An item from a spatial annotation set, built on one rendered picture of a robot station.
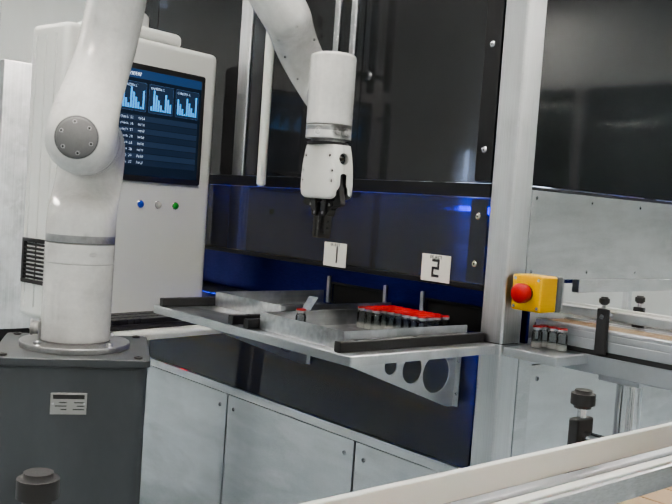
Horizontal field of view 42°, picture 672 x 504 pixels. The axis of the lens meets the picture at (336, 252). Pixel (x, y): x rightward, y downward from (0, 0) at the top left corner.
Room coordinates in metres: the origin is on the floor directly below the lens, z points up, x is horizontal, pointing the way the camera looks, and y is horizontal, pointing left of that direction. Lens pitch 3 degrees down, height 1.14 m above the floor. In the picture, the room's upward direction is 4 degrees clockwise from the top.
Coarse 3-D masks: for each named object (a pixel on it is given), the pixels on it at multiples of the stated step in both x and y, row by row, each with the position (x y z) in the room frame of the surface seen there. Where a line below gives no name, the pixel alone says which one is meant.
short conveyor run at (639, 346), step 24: (576, 312) 1.80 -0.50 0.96; (600, 312) 1.72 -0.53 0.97; (624, 312) 1.79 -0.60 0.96; (576, 336) 1.77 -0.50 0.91; (600, 336) 1.71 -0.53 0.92; (624, 336) 1.68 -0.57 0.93; (648, 336) 1.69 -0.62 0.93; (600, 360) 1.72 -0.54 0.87; (624, 360) 1.68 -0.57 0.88; (648, 360) 1.64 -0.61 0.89; (648, 384) 1.64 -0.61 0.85
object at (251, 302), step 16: (224, 304) 2.07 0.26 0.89; (240, 304) 2.02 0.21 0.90; (256, 304) 1.97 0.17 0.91; (272, 304) 1.93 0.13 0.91; (288, 304) 2.22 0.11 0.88; (320, 304) 1.98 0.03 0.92; (336, 304) 2.01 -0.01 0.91; (352, 304) 2.05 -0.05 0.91; (368, 304) 2.08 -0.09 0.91; (384, 304) 2.11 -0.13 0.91
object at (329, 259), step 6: (324, 246) 2.21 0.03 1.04; (330, 246) 2.19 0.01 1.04; (336, 246) 2.17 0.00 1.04; (342, 246) 2.15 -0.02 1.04; (324, 252) 2.20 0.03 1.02; (330, 252) 2.19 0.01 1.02; (342, 252) 2.15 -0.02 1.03; (324, 258) 2.20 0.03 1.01; (330, 258) 2.19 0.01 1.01; (342, 258) 2.15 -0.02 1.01; (324, 264) 2.20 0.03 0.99; (330, 264) 2.18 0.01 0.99; (336, 264) 2.17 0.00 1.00; (342, 264) 2.15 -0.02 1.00
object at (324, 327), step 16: (272, 320) 1.74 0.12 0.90; (288, 320) 1.70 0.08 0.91; (320, 320) 1.87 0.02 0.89; (336, 320) 1.90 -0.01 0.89; (352, 320) 1.93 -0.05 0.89; (288, 336) 1.70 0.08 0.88; (304, 336) 1.66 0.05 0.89; (320, 336) 1.62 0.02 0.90; (336, 336) 1.59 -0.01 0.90; (352, 336) 1.59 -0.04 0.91; (368, 336) 1.61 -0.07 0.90; (384, 336) 1.64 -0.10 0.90; (400, 336) 1.67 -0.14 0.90
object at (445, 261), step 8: (424, 256) 1.94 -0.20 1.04; (432, 256) 1.93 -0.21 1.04; (440, 256) 1.91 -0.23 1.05; (448, 256) 1.89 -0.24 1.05; (424, 264) 1.94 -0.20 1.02; (432, 264) 1.93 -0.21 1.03; (440, 264) 1.91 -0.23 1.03; (448, 264) 1.89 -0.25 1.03; (424, 272) 1.94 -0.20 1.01; (440, 272) 1.91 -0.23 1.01; (448, 272) 1.89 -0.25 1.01; (432, 280) 1.92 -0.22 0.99; (440, 280) 1.90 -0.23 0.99; (448, 280) 1.89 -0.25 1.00
